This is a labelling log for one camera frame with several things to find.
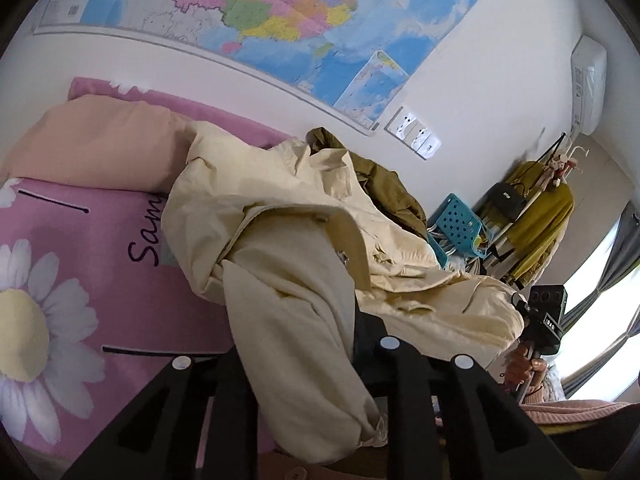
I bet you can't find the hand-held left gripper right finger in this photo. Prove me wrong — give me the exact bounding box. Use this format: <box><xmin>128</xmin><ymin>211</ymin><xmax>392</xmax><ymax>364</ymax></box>
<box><xmin>354</xmin><ymin>300</ymin><xmax>583</xmax><ymax>480</ymax></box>

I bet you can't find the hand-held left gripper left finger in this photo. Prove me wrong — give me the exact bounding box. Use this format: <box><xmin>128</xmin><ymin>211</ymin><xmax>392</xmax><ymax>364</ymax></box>
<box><xmin>62</xmin><ymin>345</ymin><xmax>273</xmax><ymax>480</ymax></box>

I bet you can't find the cream coat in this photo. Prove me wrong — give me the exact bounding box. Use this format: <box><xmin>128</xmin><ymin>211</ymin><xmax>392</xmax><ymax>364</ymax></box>
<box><xmin>161</xmin><ymin>121</ymin><xmax>526</xmax><ymax>461</ymax></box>

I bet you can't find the person's right forearm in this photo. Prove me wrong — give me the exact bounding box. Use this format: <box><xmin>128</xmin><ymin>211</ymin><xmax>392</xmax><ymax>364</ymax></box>
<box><xmin>520</xmin><ymin>360</ymin><xmax>640</xmax><ymax>428</ymax></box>

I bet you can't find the person's right hand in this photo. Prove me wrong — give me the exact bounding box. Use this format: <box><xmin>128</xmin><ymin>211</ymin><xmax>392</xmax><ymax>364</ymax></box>
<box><xmin>504</xmin><ymin>342</ymin><xmax>548</xmax><ymax>403</ymax></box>

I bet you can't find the striped hanging garment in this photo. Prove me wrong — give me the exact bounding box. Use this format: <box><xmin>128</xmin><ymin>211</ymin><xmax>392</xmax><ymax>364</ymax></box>
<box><xmin>487</xmin><ymin>225</ymin><xmax>551</xmax><ymax>288</ymax></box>

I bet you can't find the bright window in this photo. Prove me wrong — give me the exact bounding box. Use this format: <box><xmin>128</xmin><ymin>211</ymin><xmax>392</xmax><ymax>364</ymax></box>
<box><xmin>555</xmin><ymin>230</ymin><xmax>640</xmax><ymax>401</ymax></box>

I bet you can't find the yellow sweater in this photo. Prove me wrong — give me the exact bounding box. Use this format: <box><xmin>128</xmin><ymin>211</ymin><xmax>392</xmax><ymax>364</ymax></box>
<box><xmin>480</xmin><ymin>160</ymin><xmax>576</xmax><ymax>286</ymax></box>

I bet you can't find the grey curtain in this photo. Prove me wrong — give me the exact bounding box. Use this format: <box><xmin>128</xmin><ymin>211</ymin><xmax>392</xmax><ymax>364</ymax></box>
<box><xmin>550</xmin><ymin>200</ymin><xmax>640</xmax><ymax>391</ymax></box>

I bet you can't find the black handbag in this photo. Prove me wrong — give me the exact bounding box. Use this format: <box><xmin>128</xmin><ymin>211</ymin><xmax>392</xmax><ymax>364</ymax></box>
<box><xmin>486</xmin><ymin>182</ymin><xmax>528</xmax><ymax>221</ymax></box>

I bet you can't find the blue perforated plastic basket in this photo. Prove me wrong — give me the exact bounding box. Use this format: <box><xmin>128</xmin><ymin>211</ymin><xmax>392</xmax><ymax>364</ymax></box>
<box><xmin>429</xmin><ymin>193</ymin><xmax>493</xmax><ymax>268</ymax></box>

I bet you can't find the plush toy pendant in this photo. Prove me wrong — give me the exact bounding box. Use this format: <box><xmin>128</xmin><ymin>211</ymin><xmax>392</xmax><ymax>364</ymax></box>
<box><xmin>544</xmin><ymin>155</ymin><xmax>575</xmax><ymax>186</ymax></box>

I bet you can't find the white coat rack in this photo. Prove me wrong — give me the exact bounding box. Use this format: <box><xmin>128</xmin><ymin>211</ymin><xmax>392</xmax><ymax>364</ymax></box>
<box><xmin>487</xmin><ymin>132</ymin><xmax>592</xmax><ymax>266</ymax></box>

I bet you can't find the pink daisy printed blanket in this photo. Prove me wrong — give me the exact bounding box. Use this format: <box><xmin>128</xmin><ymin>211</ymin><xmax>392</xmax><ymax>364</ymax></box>
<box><xmin>0</xmin><ymin>77</ymin><xmax>301</xmax><ymax>480</ymax></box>

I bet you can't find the olive green garment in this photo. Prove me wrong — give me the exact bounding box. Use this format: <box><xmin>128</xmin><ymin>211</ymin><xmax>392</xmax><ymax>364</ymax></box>
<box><xmin>306</xmin><ymin>127</ymin><xmax>430</xmax><ymax>241</ymax></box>

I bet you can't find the white air conditioner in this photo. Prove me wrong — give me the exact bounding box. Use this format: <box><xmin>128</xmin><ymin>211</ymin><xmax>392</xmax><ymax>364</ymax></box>
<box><xmin>570</xmin><ymin>35</ymin><xmax>608</xmax><ymax>136</ymax></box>

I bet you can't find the peach garment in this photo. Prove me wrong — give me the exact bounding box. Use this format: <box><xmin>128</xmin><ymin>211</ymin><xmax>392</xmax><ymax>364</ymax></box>
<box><xmin>0</xmin><ymin>94</ymin><xmax>193</xmax><ymax>192</ymax></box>

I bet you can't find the white wall switch panel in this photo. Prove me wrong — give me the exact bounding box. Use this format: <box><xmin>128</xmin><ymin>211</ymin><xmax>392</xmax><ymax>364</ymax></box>
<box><xmin>417</xmin><ymin>132</ymin><xmax>443</xmax><ymax>161</ymax></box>

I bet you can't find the white wall socket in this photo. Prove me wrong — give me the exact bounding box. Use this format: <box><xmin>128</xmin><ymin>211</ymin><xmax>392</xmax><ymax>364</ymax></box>
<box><xmin>402</xmin><ymin>120</ymin><xmax>432</xmax><ymax>153</ymax></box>
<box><xmin>385</xmin><ymin>106</ymin><xmax>413</xmax><ymax>141</ymax></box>

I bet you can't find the colourful wall map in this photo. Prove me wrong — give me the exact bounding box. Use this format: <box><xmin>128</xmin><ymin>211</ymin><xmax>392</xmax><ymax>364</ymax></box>
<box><xmin>32</xmin><ymin>0</ymin><xmax>483</xmax><ymax>136</ymax></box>

